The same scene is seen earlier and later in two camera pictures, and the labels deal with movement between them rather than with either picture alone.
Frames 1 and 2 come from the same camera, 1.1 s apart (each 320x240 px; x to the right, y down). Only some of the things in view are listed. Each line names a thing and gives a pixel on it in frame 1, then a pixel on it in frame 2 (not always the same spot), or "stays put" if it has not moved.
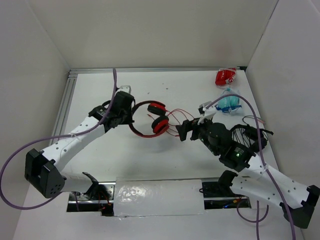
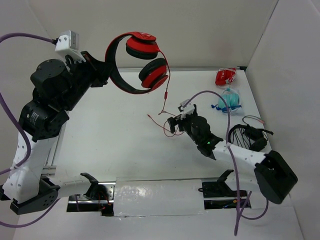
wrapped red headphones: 224,76 stays put
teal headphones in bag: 230,104 stays put
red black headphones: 160,124 → 141,45
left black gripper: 119,119 → 95,70
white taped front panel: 140,196 stays put
